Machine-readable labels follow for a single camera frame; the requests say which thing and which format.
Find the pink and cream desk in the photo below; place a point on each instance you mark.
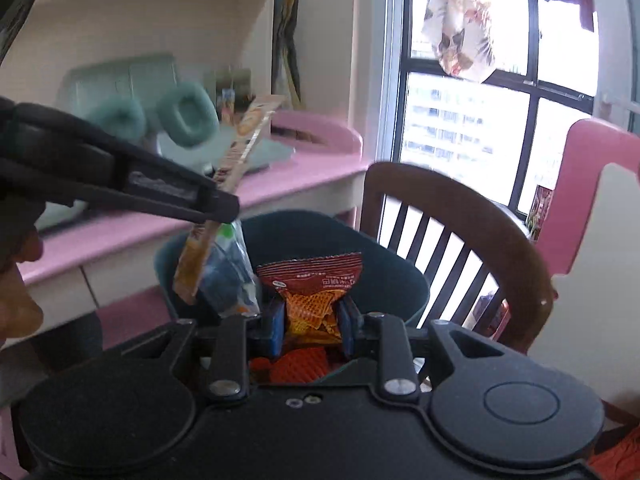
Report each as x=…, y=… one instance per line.
x=300, y=180

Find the pink and white bed headboard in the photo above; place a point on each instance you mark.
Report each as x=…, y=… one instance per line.
x=585, y=185

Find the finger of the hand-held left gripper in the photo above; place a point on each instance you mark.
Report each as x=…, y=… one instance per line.
x=185, y=192

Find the dark wooden chair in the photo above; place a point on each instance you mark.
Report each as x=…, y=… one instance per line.
x=450, y=195

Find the red waffle snack packet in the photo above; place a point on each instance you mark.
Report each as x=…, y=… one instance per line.
x=312, y=280

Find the blue white plastic packet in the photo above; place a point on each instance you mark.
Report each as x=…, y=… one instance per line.
x=227, y=270

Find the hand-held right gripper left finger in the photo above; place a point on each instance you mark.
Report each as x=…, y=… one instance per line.
x=277, y=327

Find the green book stand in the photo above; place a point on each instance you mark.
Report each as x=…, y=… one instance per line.
x=120, y=75

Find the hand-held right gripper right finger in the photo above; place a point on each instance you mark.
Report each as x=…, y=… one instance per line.
x=345, y=327

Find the grey-green desk tray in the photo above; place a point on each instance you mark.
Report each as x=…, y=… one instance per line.
x=267, y=155

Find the black framed window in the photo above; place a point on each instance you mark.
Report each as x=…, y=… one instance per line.
x=465, y=125

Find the green headphones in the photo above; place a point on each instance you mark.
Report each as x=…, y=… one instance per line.
x=187, y=115

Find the person's left hand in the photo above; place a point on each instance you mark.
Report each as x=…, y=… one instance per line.
x=25, y=317

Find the blue pen holder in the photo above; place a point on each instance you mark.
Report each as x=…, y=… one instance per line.
x=232, y=95

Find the red box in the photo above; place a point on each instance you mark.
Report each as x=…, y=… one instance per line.
x=541, y=210

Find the floral hanging garment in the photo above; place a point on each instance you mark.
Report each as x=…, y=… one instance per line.
x=457, y=20

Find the yellow blue curtain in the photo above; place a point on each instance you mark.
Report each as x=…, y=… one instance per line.
x=287, y=25

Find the cream desk hutch shelf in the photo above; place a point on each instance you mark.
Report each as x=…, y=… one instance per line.
x=150, y=10

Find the orange stick snack packet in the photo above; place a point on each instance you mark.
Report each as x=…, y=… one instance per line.
x=250, y=130

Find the teal plastic waste bin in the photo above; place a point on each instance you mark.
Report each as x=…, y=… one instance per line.
x=390, y=270

